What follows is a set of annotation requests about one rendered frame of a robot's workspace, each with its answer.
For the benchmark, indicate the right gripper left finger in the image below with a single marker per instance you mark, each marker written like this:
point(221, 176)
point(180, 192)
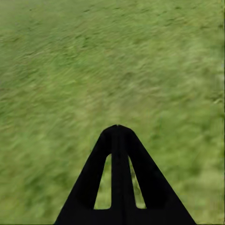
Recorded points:
point(79, 206)

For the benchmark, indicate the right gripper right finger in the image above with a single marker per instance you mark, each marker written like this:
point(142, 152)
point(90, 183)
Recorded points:
point(163, 205)

